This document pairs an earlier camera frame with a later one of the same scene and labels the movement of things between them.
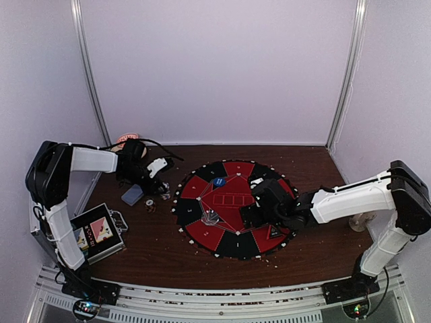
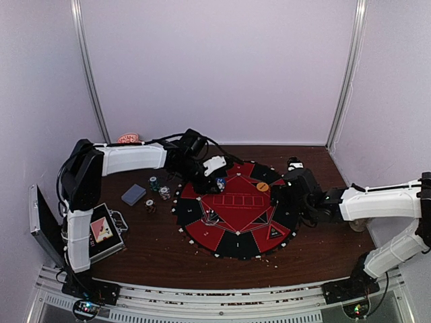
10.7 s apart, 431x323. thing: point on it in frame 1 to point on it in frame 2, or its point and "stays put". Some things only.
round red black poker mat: [207, 207] stays put
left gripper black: [155, 182] to [203, 188]
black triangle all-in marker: [275, 233] stays put
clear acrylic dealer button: [210, 218] stays put
